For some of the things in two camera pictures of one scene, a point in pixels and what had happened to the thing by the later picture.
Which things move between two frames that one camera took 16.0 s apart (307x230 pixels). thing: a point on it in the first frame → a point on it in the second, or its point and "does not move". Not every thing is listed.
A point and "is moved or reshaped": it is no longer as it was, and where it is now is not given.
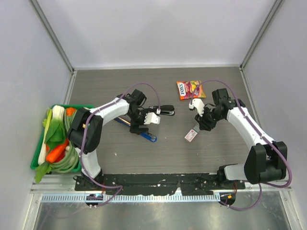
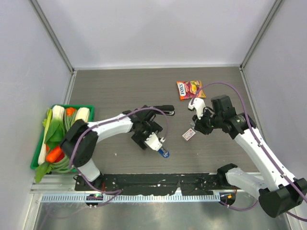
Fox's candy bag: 187,88 does not move
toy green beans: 71,159 does not move
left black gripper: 135,127 → 154,128
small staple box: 192,133 is moved or reshaped
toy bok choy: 54,133 does not move
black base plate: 144,184 does not move
